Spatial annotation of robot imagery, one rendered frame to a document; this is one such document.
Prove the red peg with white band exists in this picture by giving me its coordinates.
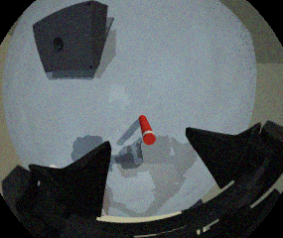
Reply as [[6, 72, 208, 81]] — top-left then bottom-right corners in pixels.
[[138, 115, 156, 144]]

